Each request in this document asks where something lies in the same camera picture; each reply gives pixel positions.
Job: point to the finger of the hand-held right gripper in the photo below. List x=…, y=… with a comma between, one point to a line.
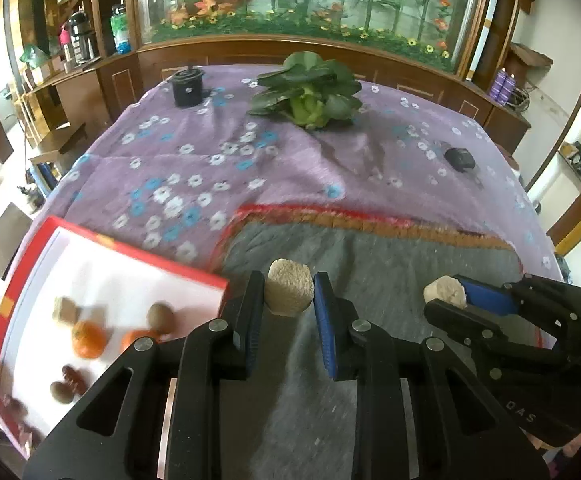
x=470, y=322
x=488, y=296

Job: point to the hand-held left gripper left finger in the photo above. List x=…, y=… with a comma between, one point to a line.
x=254, y=310

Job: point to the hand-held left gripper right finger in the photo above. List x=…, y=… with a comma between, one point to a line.
x=325, y=320

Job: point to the beige cylindrical chunk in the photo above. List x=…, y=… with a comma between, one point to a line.
x=288, y=287
x=66, y=310
x=445, y=292

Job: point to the orange mandarin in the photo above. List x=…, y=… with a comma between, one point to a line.
x=131, y=340
x=89, y=340

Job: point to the red box with white inside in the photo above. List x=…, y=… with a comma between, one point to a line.
x=120, y=280

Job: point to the brown kiwi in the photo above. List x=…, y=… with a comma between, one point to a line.
x=61, y=392
x=160, y=318

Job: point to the grey mat with red border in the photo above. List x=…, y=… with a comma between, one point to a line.
x=380, y=270

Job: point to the small black device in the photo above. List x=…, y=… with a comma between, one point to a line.
x=460, y=158

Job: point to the purple floral tablecloth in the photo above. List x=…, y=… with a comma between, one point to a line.
x=290, y=170

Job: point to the purple bottles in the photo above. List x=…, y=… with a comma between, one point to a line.
x=503, y=87

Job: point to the green leafy vegetable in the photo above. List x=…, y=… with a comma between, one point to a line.
x=305, y=95

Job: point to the black cylindrical device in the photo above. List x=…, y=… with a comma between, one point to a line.
x=186, y=87

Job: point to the brown wooden stool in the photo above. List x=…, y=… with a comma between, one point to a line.
x=58, y=142

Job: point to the wooden sideboard cabinet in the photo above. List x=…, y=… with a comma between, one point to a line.
x=120, y=80

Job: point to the green plastic bottle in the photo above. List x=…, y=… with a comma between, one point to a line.
x=120, y=32

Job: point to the glass tank with artificial flowers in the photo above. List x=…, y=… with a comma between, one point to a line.
x=320, y=0

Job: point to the black thermos flask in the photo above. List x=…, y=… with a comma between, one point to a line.
x=83, y=35

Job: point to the pink bottle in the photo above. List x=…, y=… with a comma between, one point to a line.
x=66, y=42

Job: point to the green bag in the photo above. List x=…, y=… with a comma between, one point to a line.
x=33, y=55

